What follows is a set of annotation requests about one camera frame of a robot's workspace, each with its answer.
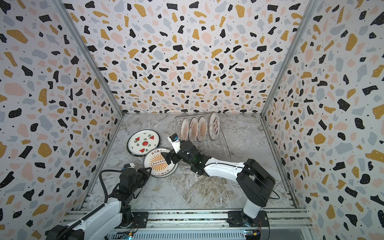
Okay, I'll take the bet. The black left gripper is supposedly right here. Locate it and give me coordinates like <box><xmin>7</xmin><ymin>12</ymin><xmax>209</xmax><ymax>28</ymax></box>
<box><xmin>129</xmin><ymin>166</ymin><xmax>151</xmax><ymax>195</ymax></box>

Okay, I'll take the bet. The patterned plate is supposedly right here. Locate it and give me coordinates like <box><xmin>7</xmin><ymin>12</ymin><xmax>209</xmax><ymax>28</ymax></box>
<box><xmin>144</xmin><ymin>148</ymin><xmax>178</xmax><ymax>178</ymax></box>

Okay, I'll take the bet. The watermelon pattern plate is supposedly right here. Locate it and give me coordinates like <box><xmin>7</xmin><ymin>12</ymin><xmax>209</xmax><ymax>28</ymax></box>
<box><xmin>127</xmin><ymin>130</ymin><xmax>160</xmax><ymax>157</ymax></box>

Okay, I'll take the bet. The orange sunburst plate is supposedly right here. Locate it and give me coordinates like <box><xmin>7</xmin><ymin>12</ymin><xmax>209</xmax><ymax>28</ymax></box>
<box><xmin>181</xmin><ymin>118</ymin><xmax>189</xmax><ymax>141</ymax></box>

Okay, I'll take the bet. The patterned plate rack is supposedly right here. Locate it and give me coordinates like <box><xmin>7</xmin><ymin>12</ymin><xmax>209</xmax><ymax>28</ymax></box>
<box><xmin>209</xmin><ymin>112</ymin><xmax>220</xmax><ymax>141</ymax></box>

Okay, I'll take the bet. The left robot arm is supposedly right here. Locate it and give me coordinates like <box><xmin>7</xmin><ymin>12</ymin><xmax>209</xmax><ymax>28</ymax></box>
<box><xmin>46</xmin><ymin>164</ymin><xmax>152</xmax><ymax>240</ymax></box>

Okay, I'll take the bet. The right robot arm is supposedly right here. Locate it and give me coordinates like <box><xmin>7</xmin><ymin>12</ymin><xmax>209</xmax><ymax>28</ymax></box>
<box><xmin>162</xmin><ymin>136</ymin><xmax>276</xmax><ymax>227</ymax></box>

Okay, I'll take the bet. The sunburst plate in rack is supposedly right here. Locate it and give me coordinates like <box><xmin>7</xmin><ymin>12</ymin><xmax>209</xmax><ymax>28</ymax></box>
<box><xmin>197</xmin><ymin>116</ymin><xmax>207</xmax><ymax>142</ymax></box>

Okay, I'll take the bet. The white plate red rim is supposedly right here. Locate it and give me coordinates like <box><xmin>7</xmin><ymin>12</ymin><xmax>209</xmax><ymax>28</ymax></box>
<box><xmin>189</xmin><ymin>117</ymin><xmax>199</xmax><ymax>142</ymax></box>

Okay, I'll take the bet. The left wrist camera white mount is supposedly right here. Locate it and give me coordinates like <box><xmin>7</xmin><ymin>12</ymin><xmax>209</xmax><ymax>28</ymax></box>
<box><xmin>122</xmin><ymin>163</ymin><xmax>135</xmax><ymax>171</ymax></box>

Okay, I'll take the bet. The wire dish rack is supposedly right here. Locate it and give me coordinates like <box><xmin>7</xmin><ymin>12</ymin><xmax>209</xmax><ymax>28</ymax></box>
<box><xmin>175</xmin><ymin>112</ymin><xmax>231</xmax><ymax>161</ymax></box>

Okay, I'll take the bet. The aluminium corner post left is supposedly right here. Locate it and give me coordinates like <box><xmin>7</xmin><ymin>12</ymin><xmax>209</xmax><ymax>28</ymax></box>
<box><xmin>52</xmin><ymin>1</ymin><xmax>124</xmax><ymax>117</ymax></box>

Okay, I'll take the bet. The aluminium corner post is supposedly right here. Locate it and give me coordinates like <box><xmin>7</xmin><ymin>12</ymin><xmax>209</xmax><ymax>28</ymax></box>
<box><xmin>260</xmin><ymin>0</ymin><xmax>319</xmax><ymax>119</ymax></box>
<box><xmin>52</xmin><ymin>1</ymin><xmax>124</xmax><ymax>117</ymax></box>

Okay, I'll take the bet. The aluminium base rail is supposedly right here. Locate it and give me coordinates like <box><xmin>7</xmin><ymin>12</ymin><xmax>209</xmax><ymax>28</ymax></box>
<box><xmin>64</xmin><ymin>208</ymin><xmax>316</xmax><ymax>240</ymax></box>

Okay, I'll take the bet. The aluminium corner post right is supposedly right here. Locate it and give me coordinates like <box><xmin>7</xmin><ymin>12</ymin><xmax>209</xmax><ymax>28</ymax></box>
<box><xmin>260</xmin><ymin>0</ymin><xmax>319</xmax><ymax>119</ymax></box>

